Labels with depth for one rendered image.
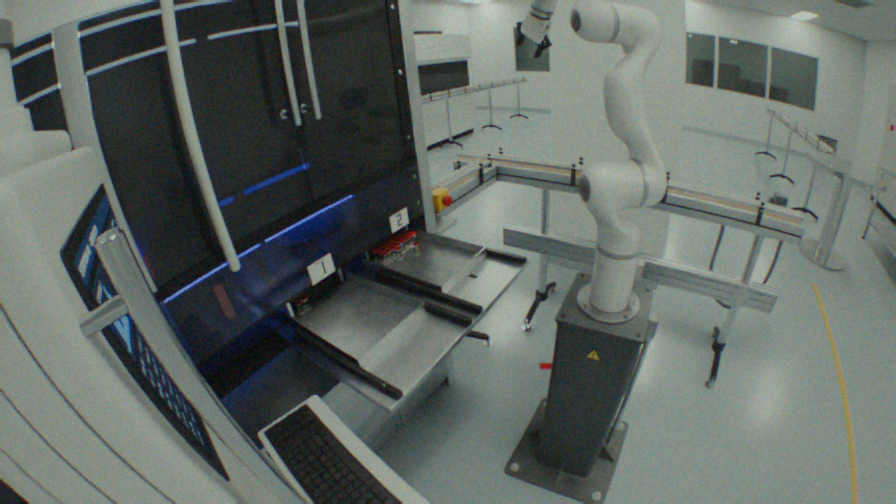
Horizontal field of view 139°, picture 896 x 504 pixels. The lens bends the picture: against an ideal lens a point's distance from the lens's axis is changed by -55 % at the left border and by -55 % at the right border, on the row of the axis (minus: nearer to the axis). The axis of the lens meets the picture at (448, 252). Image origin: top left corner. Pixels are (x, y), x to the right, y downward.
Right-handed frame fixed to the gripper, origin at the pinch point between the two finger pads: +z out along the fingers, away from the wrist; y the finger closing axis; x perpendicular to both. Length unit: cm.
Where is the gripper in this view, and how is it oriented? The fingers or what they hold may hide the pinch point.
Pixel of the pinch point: (528, 49)
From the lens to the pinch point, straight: 143.2
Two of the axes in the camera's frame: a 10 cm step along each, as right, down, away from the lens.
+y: -6.1, -7.4, 2.9
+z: -1.3, 4.6, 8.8
